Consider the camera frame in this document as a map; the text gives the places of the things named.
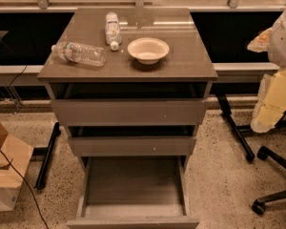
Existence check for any grey three-drawer cabinet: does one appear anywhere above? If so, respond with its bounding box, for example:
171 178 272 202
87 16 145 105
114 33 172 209
39 8 217 229

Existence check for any clear plastic water bottle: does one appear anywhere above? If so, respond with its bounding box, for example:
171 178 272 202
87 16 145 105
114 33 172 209
51 42 106 67

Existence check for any open cardboard box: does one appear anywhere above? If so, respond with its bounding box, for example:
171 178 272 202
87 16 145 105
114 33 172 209
0 122 33 212

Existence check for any white labelled plastic bottle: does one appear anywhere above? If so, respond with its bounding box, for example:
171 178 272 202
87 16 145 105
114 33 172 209
105 12 122 52

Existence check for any white paper bowl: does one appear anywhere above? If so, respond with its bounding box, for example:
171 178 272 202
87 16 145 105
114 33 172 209
128 37 170 65

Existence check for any grey top drawer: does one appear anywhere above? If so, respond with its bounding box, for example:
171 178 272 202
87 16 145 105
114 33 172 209
50 82 208 127

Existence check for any black left table leg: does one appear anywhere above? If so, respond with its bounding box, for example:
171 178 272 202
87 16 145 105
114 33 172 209
33 122 61 190

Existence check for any grey bottom drawer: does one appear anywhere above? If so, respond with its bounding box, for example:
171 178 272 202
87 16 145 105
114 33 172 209
67 156 198 229

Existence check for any grey drawer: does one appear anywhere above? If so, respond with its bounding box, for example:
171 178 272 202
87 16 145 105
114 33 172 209
69 126 196 156
50 82 208 127
67 156 198 229

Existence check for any black office chair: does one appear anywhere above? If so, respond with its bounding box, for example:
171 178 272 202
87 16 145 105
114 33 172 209
251 102 286 217

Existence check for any grey middle drawer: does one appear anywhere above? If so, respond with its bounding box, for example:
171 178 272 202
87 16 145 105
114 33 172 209
69 126 196 156

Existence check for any black floor cable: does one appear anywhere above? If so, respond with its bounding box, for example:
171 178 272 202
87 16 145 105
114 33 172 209
0 64 51 229

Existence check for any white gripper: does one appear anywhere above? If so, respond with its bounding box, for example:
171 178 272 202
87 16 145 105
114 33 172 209
247 10 286 133

